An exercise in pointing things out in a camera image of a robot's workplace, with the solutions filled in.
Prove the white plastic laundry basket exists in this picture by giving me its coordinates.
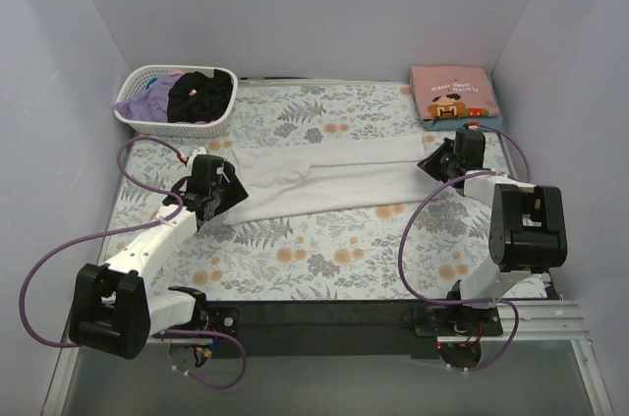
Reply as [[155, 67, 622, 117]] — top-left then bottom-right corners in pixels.
[[113, 65, 239, 138]]

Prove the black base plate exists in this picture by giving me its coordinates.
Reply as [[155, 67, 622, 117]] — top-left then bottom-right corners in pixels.
[[151, 300, 505, 371]]

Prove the floral table mat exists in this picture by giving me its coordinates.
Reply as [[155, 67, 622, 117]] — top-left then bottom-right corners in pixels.
[[91, 83, 547, 303]]

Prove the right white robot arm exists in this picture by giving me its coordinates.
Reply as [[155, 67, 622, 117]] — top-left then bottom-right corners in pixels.
[[418, 125, 568, 335]]

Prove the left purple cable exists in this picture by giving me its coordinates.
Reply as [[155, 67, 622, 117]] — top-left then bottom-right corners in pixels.
[[19, 136, 248, 390]]

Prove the white t shirt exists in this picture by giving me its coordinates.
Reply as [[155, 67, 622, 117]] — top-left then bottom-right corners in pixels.
[[224, 135, 437, 225]]

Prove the black garment in basket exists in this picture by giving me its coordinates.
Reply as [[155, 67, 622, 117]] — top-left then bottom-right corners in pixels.
[[167, 70, 233, 124]]

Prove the aluminium frame rail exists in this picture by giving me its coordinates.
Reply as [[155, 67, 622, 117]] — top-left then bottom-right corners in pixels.
[[43, 301, 613, 415]]

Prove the purple garment in basket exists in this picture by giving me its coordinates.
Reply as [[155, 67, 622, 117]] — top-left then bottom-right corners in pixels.
[[116, 72, 184, 123]]

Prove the folded pink t shirt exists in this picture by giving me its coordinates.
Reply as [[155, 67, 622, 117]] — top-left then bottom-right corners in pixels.
[[410, 66, 499, 121]]

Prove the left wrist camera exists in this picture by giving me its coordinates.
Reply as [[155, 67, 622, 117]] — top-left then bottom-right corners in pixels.
[[178, 147, 207, 165]]

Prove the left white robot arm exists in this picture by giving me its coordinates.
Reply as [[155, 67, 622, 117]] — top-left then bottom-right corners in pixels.
[[69, 151, 248, 359]]

